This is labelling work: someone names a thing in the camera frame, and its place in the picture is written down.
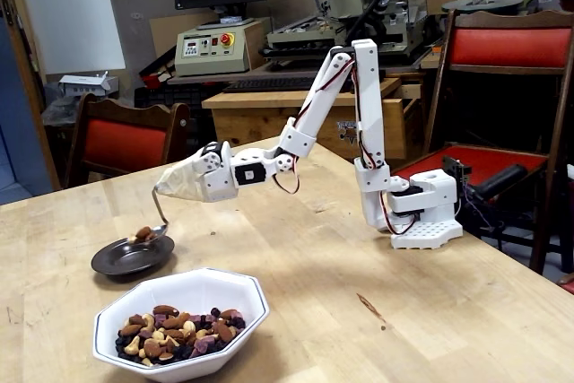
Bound mixed nuts and raisins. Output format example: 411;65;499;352
115;304;247;367

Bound black plastic crate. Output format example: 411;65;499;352
134;84;225;110

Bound small scooped nut portion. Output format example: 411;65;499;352
127;225;159;244

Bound white paper model box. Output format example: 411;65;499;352
57;71;120;98

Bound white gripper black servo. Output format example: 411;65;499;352
192;140;239;204

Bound brown cardboard sheet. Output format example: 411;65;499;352
149;12;223;61

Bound black cylindrical clamp handle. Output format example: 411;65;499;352
473;163;529;203

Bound wooden chair red backrest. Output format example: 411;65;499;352
62;92;192;189

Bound bent metal spoon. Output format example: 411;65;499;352
127;188;170;248

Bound red black white servo cable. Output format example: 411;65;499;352
271;153;301;196

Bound dark metal plate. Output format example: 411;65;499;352
91;233;176;277

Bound red object at table edge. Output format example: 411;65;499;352
557;271;574;298

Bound wooden workbench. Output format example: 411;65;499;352
201;76;425;162

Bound dark door handle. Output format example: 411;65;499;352
0;0;20;28

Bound cream masking tape wrap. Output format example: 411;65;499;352
154;156;205;201

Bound grey board panel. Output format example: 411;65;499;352
101;0;178;101

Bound black controller circuit board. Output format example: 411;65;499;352
441;154;473;187

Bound white octagonal bowl blue rim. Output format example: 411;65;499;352
92;267;271;379

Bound wooden folding chair red cushions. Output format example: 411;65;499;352
421;8;574;275

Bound black keyboard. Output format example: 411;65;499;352
222;75;317;94

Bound beige control box red button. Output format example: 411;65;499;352
173;18;265;78

